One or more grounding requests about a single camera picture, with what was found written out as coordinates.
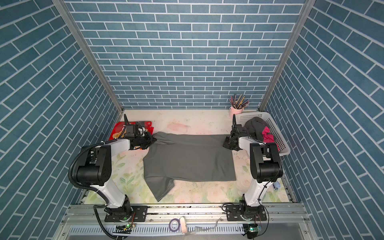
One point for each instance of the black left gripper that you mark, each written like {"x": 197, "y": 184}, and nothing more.
{"x": 149, "y": 140}

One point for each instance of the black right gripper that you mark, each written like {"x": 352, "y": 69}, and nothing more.
{"x": 225, "y": 144}

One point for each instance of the grey t shirt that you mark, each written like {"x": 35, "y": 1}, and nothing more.
{"x": 190, "y": 158}

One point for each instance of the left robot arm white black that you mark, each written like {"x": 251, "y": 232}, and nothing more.
{"x": 91, "y": 170}

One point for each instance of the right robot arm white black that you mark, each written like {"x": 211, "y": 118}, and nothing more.
{"x": 265, "y": 167}

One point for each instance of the dark grey shirt in basket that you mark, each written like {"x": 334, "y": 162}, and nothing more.
{"x": 257, "y": 128}

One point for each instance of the red teddy bear t shirt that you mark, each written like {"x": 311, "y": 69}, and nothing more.
{"x": 117, "y": 130}

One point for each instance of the pink metal pencil cup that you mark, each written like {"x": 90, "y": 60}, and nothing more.
{"x": 234, "y": 111}

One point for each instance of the magenta shirt in basket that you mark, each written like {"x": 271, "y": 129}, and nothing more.
{"x": 268, "y": 137}

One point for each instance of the white perforated plastic basket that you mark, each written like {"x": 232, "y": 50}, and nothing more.
{"x": 283, "y": 146}

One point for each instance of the small blue object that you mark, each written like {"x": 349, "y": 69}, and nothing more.
{"x": 276, "y": 186}

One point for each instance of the purple tape roll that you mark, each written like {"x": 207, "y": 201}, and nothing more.
{"x": 174, "y": 225}

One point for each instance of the right green circuit board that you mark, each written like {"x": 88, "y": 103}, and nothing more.
{"x": 251, "y": 231}

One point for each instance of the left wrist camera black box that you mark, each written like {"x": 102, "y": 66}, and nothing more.
{"x": 133, "y": 130}

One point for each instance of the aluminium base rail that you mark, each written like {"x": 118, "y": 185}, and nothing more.
{"x": 152, "y": 220}

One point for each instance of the aluminium corner post right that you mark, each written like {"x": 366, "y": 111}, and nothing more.
{"x": 304, "y": 14}

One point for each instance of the aluminium corner post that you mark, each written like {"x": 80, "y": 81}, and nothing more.
{"x": 304, "y": 14}
{"x": 81, "y": 41}

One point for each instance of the aluminium corner post left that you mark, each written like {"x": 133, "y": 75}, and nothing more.
{"x": 81, "y": 41}

